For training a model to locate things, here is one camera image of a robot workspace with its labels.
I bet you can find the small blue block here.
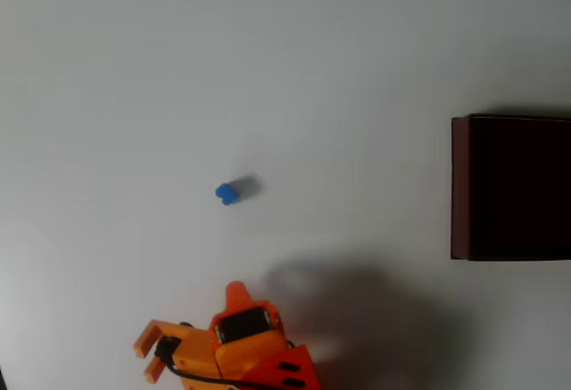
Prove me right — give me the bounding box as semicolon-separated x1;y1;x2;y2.
214;183;242;207

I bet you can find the dark brown box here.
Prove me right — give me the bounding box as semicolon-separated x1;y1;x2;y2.
450;112;571;262

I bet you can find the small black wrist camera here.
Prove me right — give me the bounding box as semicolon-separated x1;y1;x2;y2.
154;336;182;364

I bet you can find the orange pronged camera mount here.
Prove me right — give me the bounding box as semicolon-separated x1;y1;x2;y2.
132;318;194;385

